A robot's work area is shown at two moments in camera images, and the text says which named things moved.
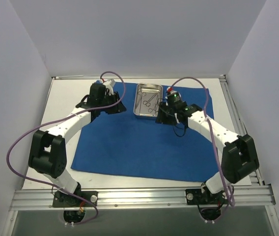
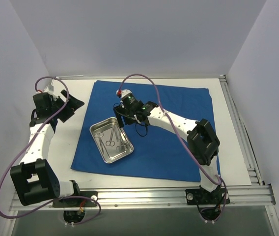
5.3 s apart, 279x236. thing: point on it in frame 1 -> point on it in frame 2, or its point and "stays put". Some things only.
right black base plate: [196, 196] stays put
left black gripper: [115, 102] -> [66, 108]
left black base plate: [61, 199] stays put
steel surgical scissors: [140, 95] -> [98, 135]
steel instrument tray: [147, 99] -> [112, 141]
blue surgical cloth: [120, 144] stays put
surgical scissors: [147, 103] -> [111, 142]
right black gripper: [165, 114] -> [119, 115]
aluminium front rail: [248, 197] stays put
